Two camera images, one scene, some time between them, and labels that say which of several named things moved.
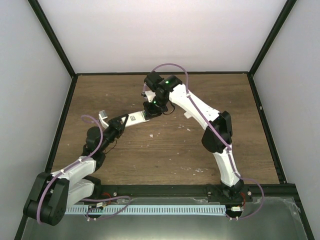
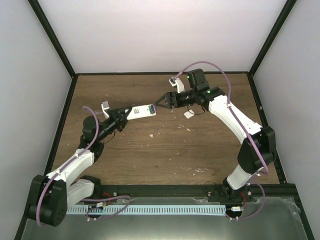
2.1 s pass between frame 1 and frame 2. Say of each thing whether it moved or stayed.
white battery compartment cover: stayed
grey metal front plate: stayed
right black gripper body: moved
